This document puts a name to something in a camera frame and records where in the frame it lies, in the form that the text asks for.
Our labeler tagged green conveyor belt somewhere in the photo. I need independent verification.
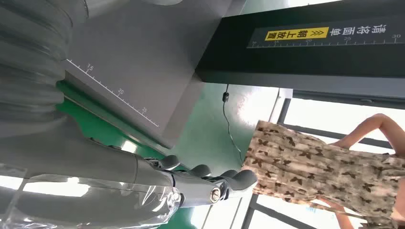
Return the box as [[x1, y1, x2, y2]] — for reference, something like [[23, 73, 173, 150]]
[[56, 80, 210, 229]]

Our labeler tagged black inbound scanner machine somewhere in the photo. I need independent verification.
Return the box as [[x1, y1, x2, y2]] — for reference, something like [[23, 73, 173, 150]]
[[47, 0, 405, 149]]

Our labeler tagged thin black machine cable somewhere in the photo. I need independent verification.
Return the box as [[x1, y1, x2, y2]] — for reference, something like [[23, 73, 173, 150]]
[[222, 83, 245, 166]]

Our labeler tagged clear plastic film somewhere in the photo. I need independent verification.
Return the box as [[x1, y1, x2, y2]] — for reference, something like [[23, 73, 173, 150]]
[[0, 164, 181, 229]]

